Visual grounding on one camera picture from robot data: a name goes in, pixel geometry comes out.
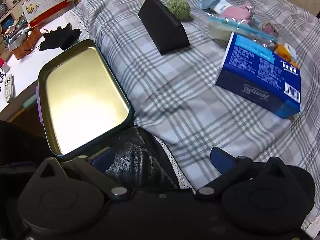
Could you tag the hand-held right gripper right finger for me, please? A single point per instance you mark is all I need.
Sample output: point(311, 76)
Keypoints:
point(222, 159)

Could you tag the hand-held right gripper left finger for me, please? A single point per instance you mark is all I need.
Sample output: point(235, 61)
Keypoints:
point(103, 160)

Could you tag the rectangular metal tin tray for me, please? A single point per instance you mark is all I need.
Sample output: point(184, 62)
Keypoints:
point(82, 100)

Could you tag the blue tissue pack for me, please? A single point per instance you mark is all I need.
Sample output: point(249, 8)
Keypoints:
point(260, 77)

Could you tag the black leather bag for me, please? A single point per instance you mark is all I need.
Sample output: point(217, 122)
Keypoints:
point(140, 155)

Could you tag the grey plaid bedsheet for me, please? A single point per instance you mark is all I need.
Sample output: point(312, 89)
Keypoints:
point(190, 85)

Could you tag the purple flat item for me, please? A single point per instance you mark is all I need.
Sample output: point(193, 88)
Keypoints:
point(39, 105)

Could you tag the white remote control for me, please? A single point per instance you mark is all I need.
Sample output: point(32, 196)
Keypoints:
point(8, 88)

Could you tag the orange snack packet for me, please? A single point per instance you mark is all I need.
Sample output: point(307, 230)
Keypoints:
point(285, 52)

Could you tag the black glove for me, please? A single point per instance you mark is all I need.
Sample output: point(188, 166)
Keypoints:
point(60, 38)

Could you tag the clear plastic zip bag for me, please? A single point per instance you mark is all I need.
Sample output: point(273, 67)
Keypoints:
point(237, 28)

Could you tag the brown leather holder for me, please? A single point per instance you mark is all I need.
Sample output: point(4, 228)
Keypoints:
point(27, 42)

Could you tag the pink and blue packet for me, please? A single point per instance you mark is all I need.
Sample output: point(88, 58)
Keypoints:
point(237, 12)

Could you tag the black triangular case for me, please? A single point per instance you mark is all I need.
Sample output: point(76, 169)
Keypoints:
point(162, 22)

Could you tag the small white tissue packet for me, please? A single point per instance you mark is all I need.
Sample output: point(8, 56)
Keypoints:
point(221, 6)

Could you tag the green fuzzy ball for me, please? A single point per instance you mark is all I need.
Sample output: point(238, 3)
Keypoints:
point(178, 8)

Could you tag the red desk calendar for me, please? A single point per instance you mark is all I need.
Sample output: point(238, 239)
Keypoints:
point(42, 5)

